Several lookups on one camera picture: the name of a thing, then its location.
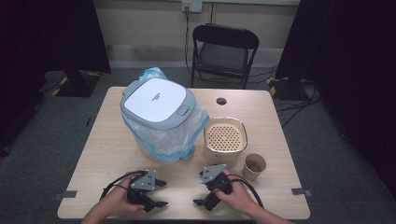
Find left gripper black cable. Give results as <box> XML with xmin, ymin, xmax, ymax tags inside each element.
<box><xmin>99</xmin><ymin>170</ymin><xmax>148</xmax><ymax>201</ymax></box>

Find beige perforated strainer container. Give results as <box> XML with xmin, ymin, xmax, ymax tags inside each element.
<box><xmin>203</xmin><ymin>116</ymin><xmax>249</xmax><ymax>168</ymax></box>

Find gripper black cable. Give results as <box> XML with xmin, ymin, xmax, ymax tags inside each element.
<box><xmin>99</xmin><ymin>170</ymin><xmax>148</xmax><ymax>201</ymax></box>
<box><xmin>226</xmin><ymin>173</ymin><xmax>265</xmax><ymax>209</ymax></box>

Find black stand base striped tape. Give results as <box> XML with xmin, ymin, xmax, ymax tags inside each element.
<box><xmin>38</xmin><ymin>69</ymin><xmax>103</xmax><ymax>98</ymax></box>
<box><xmin>266</xmin><ymin>77</ymin><xmax>310</xmax><ymax>102</ymax></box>

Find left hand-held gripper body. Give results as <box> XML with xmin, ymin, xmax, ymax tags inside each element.
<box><xmin>126</xmin><ymin>169</ymin><xmax>158</xmax><ymax>208</ymax></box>

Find black curtain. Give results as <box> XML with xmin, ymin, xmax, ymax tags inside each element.
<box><xmin>275</xmin><ymin>0</ymin><xmax>396</xmax><ymax>200</ymax></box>
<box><xmin>0</xmin><ymin>0</ymin><xmax>112</xmax><ymax>157</ymax></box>

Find grey tape strip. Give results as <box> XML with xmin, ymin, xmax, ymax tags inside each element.
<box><xmin>290</xmin><ymin>187</ymin><xmax>314</xmax><ymax>198</ymax></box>
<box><xmin>52</xmin><ymin>189</ymin><xmax>78</xmax><ymax>202</ymax></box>

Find black folding chair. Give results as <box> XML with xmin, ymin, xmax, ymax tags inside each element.
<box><xmin>190</xmin><ymin>22</ymin><xmax>261</xmax><ymax>90</ymax></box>

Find person's right hand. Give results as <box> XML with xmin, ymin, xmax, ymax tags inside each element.
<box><xmin>212</xmin><ymin>169</ymin><xmax>256</xmax><ymax>217</ymax></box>

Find white wall outlet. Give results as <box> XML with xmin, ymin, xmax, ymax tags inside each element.
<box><xmin>181</xmin><ymin>0</ymin><xmax>204</xmax><ymax>14</ymax></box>

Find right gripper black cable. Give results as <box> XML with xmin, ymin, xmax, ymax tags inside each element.
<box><xmin>226</xmin><ymin>173</ymin><xmax>265</xmax><ymax>209</ymax></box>

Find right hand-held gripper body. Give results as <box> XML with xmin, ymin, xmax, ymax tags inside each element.
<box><xmin>200</xmin><ymin>163</ymin><xmax>233</xmax><ymax>196</ymax></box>

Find black floor cables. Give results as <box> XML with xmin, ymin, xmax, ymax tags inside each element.
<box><xmin>248</xmin><ymin>64</ymin><xmax>322</xmax><ymax>129</ymax></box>

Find dark wet dregs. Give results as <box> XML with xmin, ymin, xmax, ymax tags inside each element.
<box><xmin>248</xmin><ymin>161</ymin><xmax>263</xmax><ymax>174</ymax></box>

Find brown paper cup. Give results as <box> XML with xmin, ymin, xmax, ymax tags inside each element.
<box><xmin>241</xmin><ymin>152</ymin><xmax>268</xmax><ymax>182</ymax></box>

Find white lidded trash bin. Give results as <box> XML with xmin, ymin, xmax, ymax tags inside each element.
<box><xmin>121</xmin><ymin>66</ymin><xmax>210</xmax><ymax>161</ymax></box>

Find black wall power cable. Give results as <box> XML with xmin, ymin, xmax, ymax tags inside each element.
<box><xmin>183</xmin><ymin>6</ymin><xmax>200</xmax><ymax>80</ymax></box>

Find vertical wall pipe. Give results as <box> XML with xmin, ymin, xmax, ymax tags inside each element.
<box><xmin>209</xmin><ymin>2</ymin><xmax>218</xmax><ymax>25</ymax></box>

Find person's left hand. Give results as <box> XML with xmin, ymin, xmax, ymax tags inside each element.
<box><xmin>98</xmin><ymin>173</ymin><xmax>147</xmax><ymax>218</ymax></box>

